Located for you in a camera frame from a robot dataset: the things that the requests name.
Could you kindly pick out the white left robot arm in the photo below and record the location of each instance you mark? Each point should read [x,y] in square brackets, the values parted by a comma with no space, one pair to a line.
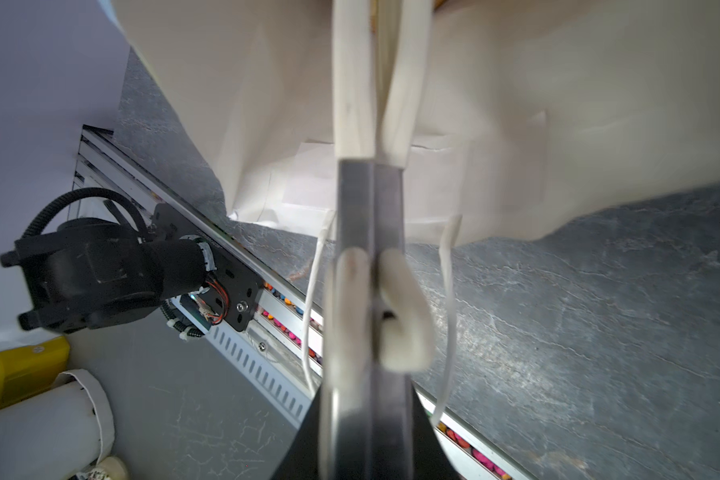
[93,273]

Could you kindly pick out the yellow box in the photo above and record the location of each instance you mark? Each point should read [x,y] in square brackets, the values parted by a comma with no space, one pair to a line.
[31,370]

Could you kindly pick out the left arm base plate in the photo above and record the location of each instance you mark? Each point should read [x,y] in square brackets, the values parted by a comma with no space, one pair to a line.
[216,270]

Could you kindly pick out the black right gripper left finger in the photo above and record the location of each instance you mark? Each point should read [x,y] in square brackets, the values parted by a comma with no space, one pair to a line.
[334,440]

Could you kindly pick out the white paper roll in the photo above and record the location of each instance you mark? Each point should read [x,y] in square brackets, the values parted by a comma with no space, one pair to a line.
[58,433]

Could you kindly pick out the floral paper gift bag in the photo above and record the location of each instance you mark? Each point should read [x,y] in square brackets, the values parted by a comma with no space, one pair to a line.
[506,118]

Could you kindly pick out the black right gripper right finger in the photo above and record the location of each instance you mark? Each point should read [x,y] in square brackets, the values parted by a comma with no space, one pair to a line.
[404,443]

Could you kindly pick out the aluminium mounting rail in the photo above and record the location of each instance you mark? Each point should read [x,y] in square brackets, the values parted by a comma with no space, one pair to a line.
[266,351]

